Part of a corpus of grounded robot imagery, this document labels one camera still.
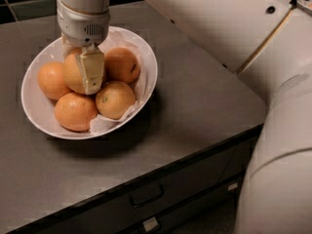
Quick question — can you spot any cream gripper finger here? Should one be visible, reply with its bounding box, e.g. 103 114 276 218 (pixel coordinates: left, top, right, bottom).
75 45 104 95
61 36 81 58

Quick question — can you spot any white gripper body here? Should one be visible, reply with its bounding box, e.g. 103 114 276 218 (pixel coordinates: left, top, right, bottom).
57 0 110 47

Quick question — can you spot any large top orange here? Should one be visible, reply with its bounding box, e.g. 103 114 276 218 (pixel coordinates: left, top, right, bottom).
62 50 85 95

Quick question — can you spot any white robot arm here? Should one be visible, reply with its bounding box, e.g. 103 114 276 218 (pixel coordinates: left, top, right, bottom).
145 0 312 234

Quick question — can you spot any back right orange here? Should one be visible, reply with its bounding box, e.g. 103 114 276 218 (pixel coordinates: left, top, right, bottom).
104 47 140 84

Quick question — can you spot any front right orange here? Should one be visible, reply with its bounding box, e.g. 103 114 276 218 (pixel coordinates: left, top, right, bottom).
96 81 136 120

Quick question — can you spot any white bowl with oranges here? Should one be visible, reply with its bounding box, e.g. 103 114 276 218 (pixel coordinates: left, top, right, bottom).
21 35 158 139

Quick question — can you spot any front left orange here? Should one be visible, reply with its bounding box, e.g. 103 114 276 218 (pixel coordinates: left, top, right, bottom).
55 93 98 132

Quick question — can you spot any white paper liner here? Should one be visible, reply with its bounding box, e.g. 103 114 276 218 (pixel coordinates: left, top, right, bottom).
90 26 146 135

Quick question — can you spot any dark left drawer front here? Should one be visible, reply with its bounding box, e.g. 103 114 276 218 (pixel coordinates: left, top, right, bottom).
19 146 233 234

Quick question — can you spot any dark drawer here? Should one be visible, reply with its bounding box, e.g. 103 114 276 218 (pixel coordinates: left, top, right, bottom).
118 174 242 234
19 146 233 234
219 139 253 181

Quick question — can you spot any dark lower drawer front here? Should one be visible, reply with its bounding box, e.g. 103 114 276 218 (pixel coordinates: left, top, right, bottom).
118 174 242 234

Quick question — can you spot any dark right drawer front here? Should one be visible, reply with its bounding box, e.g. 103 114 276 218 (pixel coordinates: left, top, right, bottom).
219 139 253 181

